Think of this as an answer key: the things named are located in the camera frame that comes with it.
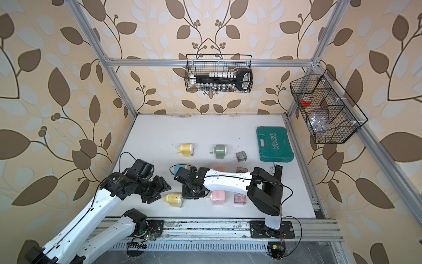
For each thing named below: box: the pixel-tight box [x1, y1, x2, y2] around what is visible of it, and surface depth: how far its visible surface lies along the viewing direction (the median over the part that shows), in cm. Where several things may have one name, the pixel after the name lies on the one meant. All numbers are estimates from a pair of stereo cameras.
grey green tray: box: [235, 150, 248, 162], surface depth 101 cm
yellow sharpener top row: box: [176, 144, 194, 157], surface depth 96 cm
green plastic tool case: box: [256, 126, 295, 163], surface depth 101 cm
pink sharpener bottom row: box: [212, 190, 226, 205], surface depth 79 cm
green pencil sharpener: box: [209, 144, 227, 159], surface depth 95 cm
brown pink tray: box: [235, 166, 248, 174], surface depth 95 cm
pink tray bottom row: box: [233, 192, 247, 206], surface depth 85 cm
